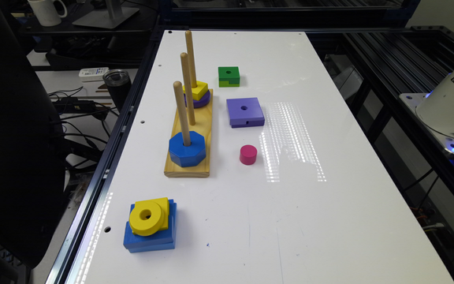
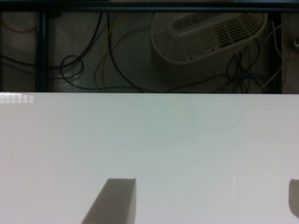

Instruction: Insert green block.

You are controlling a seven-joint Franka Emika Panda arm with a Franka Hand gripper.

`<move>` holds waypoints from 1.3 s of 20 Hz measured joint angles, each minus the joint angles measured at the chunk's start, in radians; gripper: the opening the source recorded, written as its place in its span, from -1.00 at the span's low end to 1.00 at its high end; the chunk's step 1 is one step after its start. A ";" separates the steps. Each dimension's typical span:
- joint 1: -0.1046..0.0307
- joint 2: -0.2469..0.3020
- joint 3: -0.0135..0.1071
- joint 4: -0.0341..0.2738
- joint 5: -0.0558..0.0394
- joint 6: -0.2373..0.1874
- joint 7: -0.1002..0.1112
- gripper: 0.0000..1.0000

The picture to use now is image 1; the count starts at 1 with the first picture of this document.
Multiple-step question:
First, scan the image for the green square block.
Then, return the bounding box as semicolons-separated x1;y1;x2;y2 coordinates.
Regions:
218;66;240;88

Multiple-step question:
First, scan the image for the magenta cylinder block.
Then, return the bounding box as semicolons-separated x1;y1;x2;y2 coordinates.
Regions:
240;144;258;165

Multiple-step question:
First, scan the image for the purple square block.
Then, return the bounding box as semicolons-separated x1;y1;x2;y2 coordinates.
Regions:
226;97;265;128

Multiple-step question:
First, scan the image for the blue octagon block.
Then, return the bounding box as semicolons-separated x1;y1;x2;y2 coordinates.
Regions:
169;131;207;167

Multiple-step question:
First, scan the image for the purple round block on peg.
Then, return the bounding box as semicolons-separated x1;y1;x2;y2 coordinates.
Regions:
192;90;211;109

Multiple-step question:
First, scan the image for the small yellow block on peg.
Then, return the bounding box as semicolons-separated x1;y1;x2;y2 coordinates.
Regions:
191;81;208;101

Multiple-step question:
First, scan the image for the blue square block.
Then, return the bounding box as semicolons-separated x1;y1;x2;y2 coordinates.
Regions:
123;199;177;253

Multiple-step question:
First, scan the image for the wooden peg base board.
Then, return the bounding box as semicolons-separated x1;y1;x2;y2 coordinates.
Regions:
164;81;213;178

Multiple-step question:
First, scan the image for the front wooden peg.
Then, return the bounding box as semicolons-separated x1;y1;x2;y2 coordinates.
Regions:
173;81;192;147

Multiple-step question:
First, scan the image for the wooden peg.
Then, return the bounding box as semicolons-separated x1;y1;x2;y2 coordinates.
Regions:
185;30;197;88
180;52;195;125
173;81;192;147

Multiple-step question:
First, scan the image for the middle wooden peg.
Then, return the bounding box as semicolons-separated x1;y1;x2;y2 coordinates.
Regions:
180;52;195;125

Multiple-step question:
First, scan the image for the back wooden peg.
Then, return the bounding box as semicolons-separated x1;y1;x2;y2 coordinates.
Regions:
185;30;197;88

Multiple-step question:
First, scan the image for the black tumbler cup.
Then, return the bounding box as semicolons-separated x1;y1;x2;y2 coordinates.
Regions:
102;69;132;110

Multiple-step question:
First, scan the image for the white remote device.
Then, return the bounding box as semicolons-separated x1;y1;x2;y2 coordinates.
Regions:
78;67;110;82

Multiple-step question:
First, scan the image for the monitor stand base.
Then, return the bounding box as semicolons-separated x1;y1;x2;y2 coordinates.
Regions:
73;0;140;29

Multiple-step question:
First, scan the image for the black office chair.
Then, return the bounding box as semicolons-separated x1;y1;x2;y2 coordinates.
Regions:
0;9;66;268

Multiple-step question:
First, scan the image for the white mug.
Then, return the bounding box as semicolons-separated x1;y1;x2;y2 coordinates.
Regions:
28;0;68;27

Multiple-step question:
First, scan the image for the yellow ring block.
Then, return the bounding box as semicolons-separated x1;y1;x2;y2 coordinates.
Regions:
129;201;165;237

